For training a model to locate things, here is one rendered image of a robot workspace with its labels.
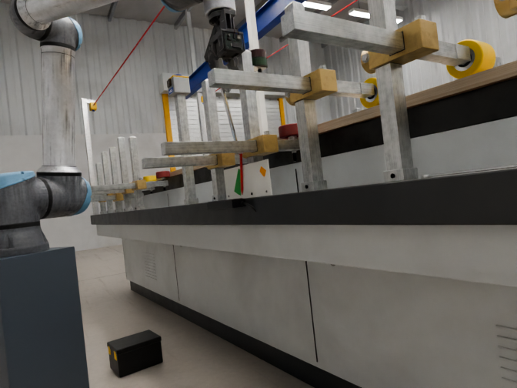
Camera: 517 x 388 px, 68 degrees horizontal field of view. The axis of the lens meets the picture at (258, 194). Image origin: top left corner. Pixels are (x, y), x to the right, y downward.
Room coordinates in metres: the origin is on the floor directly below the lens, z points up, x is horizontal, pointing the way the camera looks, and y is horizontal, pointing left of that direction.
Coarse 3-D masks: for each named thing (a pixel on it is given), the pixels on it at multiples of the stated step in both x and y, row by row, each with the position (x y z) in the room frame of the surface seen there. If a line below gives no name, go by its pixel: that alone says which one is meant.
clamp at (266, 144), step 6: (252, 138) 1.11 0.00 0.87; (258, 138) 1.09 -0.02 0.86; (264, 138) 1.07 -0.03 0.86; (270, 138) 1.08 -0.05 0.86; (276, 138) 1.09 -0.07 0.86; (258, 144) 1.09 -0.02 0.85; (264, 144) 1.07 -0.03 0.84; (270, 144) 1.08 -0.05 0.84; (276, 144) 1.09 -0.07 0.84; (258, 150) 1.09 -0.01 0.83; (264, 150) 1.07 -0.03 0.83; (270, 150) 1.08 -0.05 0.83; (276, 150) 1.09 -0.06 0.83; (246, 156) 1.15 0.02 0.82
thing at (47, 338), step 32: (32, 256) 1.21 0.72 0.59; (64, 256) 1.30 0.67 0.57; (0, 288) 1.12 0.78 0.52; (32, 288) 1.20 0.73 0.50; (64, 288) 1.29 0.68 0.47; (0, 320) 1.13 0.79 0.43; (32, 320) 1.19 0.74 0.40; (64, 320) 1.28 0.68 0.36; (0, 352) 1.14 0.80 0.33; (32, 352) 1.19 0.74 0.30; (64, 352) 1.27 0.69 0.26; (0, 384) 1.15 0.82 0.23; (32, 384) 1.18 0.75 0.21; (64, 384) 1.26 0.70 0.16
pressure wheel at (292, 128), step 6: (282, 126) 1.16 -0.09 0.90; (288, 126) 1.15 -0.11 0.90; (294, 126) 1.15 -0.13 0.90; (282, 132) 1.16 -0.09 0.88; (288, 132) 1.15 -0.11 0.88; (294, 132) 1.15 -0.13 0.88; (282, 138) 1.19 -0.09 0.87; (288, 138) 1.21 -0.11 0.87; (294, 138) 1.18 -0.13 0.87; (294, 156) 1.18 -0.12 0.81
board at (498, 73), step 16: (512, 64) 0.73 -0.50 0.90; (464, 80) 0.80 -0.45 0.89; (480, 80) 0.78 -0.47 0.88; (496, 80) 0.75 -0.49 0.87; (416, 96) 0.90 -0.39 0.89; (432, 96) 0.86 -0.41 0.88; (448, 96) 0.85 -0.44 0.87; (368, 112) 1.02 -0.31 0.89; (320, 128) 1.17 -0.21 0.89; (336, 128) 1.12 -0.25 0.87
